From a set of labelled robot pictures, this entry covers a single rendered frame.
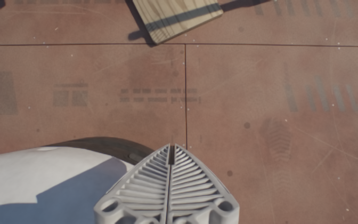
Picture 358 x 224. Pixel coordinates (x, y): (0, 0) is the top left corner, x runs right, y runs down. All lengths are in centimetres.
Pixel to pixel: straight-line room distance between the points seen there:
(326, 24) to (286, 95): 37
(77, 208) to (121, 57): 50
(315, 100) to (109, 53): 85
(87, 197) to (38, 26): 73
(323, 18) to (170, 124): 80
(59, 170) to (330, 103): 87
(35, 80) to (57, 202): 59
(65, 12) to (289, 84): 96
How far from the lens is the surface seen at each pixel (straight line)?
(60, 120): 67
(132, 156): 32
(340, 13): 99
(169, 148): 17
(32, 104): 76
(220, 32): 65
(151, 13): 65
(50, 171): 27
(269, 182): 67
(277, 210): 73
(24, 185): 27
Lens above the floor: 51
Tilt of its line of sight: 86 degrees down
